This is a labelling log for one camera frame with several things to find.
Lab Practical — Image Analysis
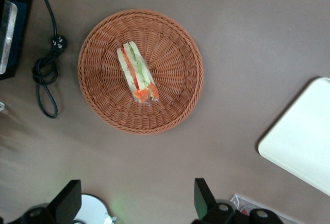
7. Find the large shiny metal tray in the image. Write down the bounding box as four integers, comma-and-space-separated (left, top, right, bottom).
0, 0, 19, 75

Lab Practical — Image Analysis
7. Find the black control box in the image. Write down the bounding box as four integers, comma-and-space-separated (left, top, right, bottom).
0, 0, 38, 81

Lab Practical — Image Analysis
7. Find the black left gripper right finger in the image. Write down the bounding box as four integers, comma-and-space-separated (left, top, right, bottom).
193, 178, 248, 224

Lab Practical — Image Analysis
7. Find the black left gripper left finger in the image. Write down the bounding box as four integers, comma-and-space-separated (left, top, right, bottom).
21, 179, 83, 224

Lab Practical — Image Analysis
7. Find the round brown wicker basket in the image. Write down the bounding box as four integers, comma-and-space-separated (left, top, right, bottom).
77, 9, 204, 135

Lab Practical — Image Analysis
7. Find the clear acrylic bottle rack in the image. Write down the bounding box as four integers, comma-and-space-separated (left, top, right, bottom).
230, 194, 260, 216

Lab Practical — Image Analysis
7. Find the cream plastic tray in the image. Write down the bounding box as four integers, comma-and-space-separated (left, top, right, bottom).
257, 76, 330, 198

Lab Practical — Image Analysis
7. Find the black power cable with plug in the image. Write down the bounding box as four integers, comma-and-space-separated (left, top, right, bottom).
31, 0, 69, 119

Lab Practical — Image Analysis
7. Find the triangle sandwich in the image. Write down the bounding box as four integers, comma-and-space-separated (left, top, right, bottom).
117, 41, 159, 105

